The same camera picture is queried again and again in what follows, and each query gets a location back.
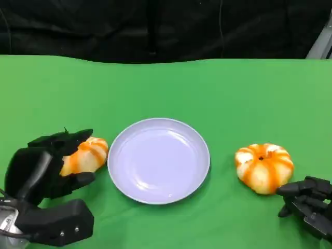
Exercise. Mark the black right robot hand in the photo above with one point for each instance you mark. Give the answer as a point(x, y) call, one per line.
point(313, 203)

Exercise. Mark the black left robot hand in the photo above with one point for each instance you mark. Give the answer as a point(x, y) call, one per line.
point(28, 168)

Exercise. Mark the orange white toy bread roll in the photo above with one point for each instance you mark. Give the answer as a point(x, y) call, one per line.
point(264, 169)
point(86, 158)

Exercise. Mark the lilac plate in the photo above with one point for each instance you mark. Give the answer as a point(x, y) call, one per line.
point(158, 160)

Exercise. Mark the green table cloth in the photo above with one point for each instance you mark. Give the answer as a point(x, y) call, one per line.
point(166, 90)

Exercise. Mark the black backdrop curtain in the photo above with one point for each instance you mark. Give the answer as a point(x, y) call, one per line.
point(103, 28)

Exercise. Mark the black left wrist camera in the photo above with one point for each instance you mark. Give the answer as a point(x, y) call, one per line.
point(59, 220)

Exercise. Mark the grey metal frame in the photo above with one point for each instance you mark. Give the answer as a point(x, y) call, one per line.
point(321, 44)

